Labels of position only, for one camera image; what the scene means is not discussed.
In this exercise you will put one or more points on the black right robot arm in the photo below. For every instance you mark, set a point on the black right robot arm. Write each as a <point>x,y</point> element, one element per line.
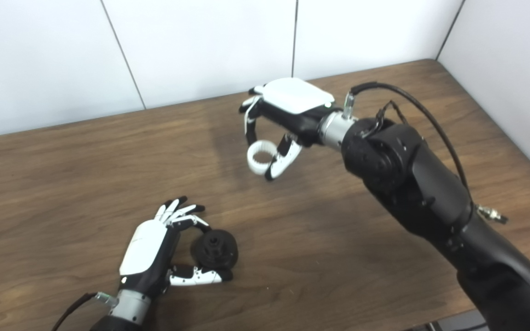
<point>412,174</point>

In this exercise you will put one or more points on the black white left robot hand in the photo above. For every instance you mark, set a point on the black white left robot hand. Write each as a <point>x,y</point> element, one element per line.
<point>145,248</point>

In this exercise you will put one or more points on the round black plastic part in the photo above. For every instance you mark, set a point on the round black plastic part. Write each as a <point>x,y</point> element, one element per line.
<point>221,255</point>

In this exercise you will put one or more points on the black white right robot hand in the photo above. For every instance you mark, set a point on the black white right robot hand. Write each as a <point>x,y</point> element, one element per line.
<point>292,96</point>

